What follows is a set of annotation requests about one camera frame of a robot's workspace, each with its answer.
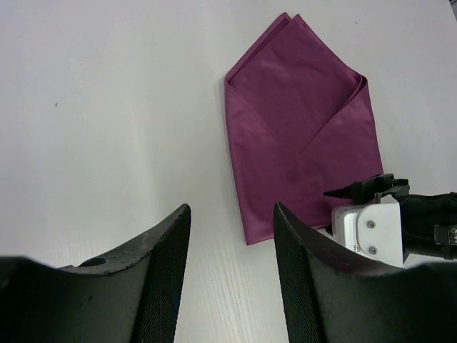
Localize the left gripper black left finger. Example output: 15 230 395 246
1 204 191 342

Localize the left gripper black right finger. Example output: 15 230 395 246
273 203 456 342

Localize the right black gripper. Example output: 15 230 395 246
323 174 456 261

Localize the purple cloth napkin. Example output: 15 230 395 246
224 14 383 245

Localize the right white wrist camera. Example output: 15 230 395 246
332 201 403 268

